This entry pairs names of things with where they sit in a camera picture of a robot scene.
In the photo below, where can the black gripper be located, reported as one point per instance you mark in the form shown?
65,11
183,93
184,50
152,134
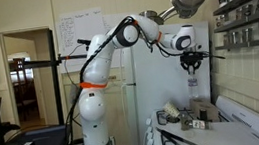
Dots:
192,60

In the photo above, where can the clear plastic water bottle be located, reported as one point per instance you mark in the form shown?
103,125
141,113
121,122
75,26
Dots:
193,86

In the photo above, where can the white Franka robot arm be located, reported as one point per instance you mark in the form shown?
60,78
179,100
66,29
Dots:
98,66

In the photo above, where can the white refrigerator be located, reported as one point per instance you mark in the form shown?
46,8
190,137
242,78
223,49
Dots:
157,79

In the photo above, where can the white bowl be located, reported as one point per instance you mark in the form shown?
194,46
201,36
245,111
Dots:
171,109

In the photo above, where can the black cylinder shaker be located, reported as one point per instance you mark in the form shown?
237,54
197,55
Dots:
203,114

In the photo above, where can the grey cylinder shaker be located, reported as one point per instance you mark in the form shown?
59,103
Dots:
185,120

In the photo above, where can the small white labelled shaker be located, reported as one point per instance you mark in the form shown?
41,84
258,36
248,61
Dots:
199,124

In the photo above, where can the hanging steel pot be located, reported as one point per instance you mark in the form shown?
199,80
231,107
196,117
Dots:
153,15

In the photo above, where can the black tongs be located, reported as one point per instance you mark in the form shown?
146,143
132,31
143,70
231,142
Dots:
182,139

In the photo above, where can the handwritten paper sheet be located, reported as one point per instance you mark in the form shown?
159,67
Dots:
80,32

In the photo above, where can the dark wooden chair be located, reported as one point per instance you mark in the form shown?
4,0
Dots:
24,93

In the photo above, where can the black camera stand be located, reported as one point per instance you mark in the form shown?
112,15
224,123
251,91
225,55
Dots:
55,75

